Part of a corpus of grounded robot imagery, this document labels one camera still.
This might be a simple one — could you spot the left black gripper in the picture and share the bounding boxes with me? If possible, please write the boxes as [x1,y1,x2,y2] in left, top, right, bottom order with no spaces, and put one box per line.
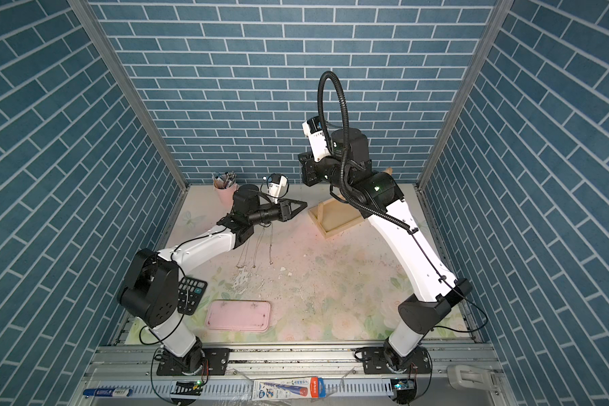
[245,199,306,228]

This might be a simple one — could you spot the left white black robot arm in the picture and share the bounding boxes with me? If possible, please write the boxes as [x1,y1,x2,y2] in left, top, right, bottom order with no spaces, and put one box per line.
[118,184,308,361]

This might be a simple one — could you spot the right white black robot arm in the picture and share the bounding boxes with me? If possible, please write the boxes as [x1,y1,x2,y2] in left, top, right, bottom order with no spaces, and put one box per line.
[299,71,472,371]

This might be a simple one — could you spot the wooden jewelry display stand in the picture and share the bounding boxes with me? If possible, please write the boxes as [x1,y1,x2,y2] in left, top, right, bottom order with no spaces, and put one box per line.
[307,166,392,240]

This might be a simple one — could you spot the pink pen holder cup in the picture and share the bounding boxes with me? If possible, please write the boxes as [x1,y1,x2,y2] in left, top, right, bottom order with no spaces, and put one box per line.
[215,183,240,208]

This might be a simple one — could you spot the pens in cup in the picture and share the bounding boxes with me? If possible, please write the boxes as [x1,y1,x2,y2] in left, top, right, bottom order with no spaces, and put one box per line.
[212,172,237,190]

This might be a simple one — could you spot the pink plastic tray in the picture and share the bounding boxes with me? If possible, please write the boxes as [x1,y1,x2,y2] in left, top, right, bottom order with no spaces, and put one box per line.
[205,300,272,333]

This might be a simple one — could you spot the black calculator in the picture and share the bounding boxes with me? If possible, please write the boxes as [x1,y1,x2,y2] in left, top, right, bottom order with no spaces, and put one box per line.
[178,277,208,316]

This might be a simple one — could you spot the blue marker pen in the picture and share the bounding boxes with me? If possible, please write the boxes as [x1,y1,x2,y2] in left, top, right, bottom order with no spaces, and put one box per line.
[82,388,133,398]

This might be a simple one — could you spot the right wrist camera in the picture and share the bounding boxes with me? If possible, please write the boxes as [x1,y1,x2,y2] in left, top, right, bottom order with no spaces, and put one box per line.
[302,116,332,162]

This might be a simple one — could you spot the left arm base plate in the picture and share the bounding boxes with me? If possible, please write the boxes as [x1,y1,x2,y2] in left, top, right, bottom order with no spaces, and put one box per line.
[153,348,231,377]

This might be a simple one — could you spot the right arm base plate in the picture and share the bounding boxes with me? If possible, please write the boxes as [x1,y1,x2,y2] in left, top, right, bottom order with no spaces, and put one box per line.
[353,344,433,375]

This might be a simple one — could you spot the white plastic bracket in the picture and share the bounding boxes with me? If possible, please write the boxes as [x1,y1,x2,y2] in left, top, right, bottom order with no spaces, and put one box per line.
[447,365,497,392]

